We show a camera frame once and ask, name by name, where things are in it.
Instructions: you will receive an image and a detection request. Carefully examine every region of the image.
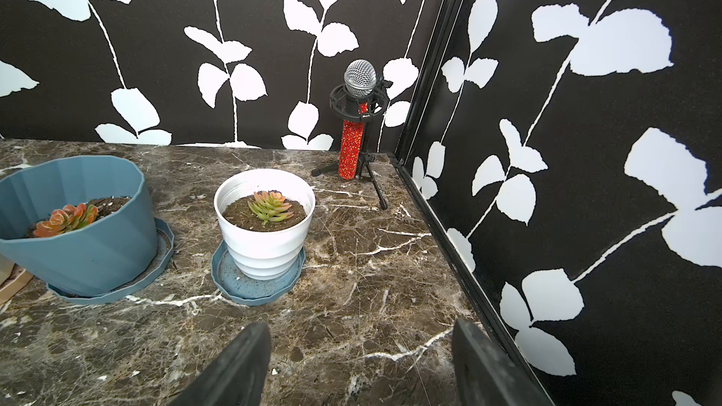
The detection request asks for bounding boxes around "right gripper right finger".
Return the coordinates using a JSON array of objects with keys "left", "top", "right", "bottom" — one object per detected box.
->
[{"left": 451, "top": 319, "right": 551, "bottom": 406}]

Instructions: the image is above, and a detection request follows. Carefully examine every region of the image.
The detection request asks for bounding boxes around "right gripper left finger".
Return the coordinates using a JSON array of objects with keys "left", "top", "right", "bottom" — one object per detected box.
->
[{"left": 170, "top": 323, "right": 272, "bottom": 406}]

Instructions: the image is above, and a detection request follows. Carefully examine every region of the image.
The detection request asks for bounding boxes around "white pot right succulent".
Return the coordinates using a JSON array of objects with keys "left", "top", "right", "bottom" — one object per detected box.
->
[{"left": 214, "top": 169, "right": 316, "bottom": 280}]

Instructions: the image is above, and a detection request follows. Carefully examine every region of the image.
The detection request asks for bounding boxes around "blue pot middle succulent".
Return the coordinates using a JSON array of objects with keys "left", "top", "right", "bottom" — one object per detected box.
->
[{"left": 1, "top": 155, "right": 158, "bottom": 297}]

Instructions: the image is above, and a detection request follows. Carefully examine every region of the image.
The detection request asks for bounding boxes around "blue saucer under right pot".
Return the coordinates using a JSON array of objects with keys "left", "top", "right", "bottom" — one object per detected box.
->
[{"left": 212, "top": 241, "right": 306, "bottom": 306}]

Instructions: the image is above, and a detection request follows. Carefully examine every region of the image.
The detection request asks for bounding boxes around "blue saucer under pot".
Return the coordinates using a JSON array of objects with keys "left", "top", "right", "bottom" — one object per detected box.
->
[
  {"left": 212, "top": 241, "right": 306, "bottom": 306},
  {"left": 47, "top": 218, "right": 175, "bottom": 306}
]

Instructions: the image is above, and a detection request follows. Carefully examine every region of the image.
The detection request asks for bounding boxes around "blue saucer under middle pot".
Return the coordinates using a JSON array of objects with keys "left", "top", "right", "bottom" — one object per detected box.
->
[{"left": 47, "top": 218, "right": 175, "bottom": 306}]

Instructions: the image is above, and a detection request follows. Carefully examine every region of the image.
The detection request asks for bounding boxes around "red glitter microphone on stand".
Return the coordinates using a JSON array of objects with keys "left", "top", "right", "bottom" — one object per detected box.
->
[{"left": 311, "top": 59, "right": 393, "bottom": 210}]

